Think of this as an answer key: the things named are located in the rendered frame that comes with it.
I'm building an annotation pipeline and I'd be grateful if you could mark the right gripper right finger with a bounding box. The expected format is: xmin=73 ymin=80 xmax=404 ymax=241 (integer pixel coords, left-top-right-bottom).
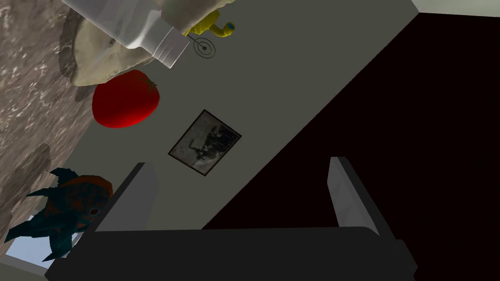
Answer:
xmin=327 ymin=156 xmax=396 ymax=238

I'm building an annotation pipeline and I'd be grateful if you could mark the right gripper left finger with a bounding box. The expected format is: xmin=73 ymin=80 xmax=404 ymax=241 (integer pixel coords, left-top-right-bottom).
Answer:
xmin=95 ymin=161 xmax=160 ymax=233

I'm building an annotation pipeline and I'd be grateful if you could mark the dark blue orange fish toy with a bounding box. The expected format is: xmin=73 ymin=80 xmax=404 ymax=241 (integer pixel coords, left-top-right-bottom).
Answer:
xmin=3 ymin=167 xmax=114 ymax=262

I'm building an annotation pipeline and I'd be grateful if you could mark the red tomato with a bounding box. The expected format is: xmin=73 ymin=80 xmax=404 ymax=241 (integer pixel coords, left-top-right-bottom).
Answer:
xmin=92 ymin=69 xmax=161 ymax=129

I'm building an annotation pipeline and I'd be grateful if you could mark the clear plastic bottle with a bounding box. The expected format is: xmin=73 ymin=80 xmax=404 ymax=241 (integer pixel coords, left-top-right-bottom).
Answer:
xmin=61 ymin=0 xmax=191 ymax=69

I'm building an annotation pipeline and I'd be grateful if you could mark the yellow toy figure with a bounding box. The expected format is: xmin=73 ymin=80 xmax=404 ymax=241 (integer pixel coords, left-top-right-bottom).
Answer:
xmin=183 ymin=9 xmax=236 ymax=39

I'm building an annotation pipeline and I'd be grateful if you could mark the black framed wall picture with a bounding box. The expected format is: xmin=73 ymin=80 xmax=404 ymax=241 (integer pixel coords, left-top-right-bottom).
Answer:
xmin=167 ymin=109 xmax=243 ymax=177

